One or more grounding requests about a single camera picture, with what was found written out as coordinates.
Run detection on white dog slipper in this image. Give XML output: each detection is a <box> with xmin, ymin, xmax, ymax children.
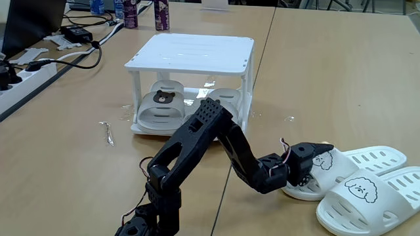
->
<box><xmin>282</xmin><ymin>146</ymin><xmax>408</xmax><ymax>202</ymax></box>
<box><xmin>316</xmin><ymin>166</ymin><xmax>420</xmax><ymax>236</ymax></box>

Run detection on grey bear slipper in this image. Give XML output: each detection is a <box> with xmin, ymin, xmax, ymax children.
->
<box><xmin>183</xmin><ymin>87</ymin><xmax>243</xmax><ymax>132</ymax></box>
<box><xmin>136</xmin><ymin>79</ymin><xmax>186</xmax><ymax>134</ymax></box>

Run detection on white two-shelf shoe rack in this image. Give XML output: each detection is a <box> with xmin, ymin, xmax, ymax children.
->
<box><xmin>124</xmin><ymin>32</ymin><xmax>255</xmax><ymax>142</ymax></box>

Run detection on dark chair base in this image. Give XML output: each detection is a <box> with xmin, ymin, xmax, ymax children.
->
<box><xmin>277</xmin><ymin>0</ymin><xmax>377</xmax><ymax>14</ymax></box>

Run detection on white card stand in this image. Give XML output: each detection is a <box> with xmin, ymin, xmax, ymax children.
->
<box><xmin>200</xmin><ymin>0</ymin><xmax>230</xmax><ymax>11</ymax></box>

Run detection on purple drink can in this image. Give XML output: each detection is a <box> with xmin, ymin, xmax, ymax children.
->
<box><xmin>153</xmin><ymin>0</ymin><xmax>171</xmax><ymax>32</ymax></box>
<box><xmin>123</xmin><ymin>0</ymin><xmax>138</xmax><ymax>30</ymax></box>

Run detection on blue bottle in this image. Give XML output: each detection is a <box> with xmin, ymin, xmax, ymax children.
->
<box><xmin>89</xmin><ymin>0</ymin><xmax>105</xmax><ymax>16</ymax></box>
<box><xmin>114</xmin><ymin>0</ymin><xmax>125</xmax><ymax>20</ymax></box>

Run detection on black power adapter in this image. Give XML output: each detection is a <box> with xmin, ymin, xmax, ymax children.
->
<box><xmin>60</xmin><ymin>25</ymin><xmax>94</xmax><ymax>43</ymax></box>

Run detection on white power strip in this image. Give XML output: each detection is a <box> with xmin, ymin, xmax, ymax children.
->
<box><xmin>0</xmin><ymin>60</ymin><xmax>58</xmax><ymax>114</ymax></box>

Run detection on black power plug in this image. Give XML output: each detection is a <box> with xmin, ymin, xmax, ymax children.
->
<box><xmin>0</xmin><ymin>60</ymin><xmax>23</xmax><ymax>92</ymax></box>

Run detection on white cable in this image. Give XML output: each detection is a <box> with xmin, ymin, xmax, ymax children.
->
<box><xmin>39</xmin><ymin>21</ymin><xmax>125</xmax><ymax>63</ymax></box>

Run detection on thin black cables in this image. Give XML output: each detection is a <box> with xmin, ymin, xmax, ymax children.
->
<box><xmin>62</xmin><ymin>12</ymin><xmax>116</xmax><ymax>29</ymax></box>

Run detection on white plastic bracket piece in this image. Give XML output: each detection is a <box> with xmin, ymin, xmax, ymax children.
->
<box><xmin>9</xmin><ymin>47</ymin><xmax>49</xmax><ymax>66</ymax></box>
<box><xmin>43</xmin><ymin>34</ymin><xmax>83</xmax><ymax>51</ymax></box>

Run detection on black plug with cable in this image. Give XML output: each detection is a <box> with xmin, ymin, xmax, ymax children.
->
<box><xmin>25</xmin><ymin>39</ymin><xmax>103</xmax><ymax>72</ymax></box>

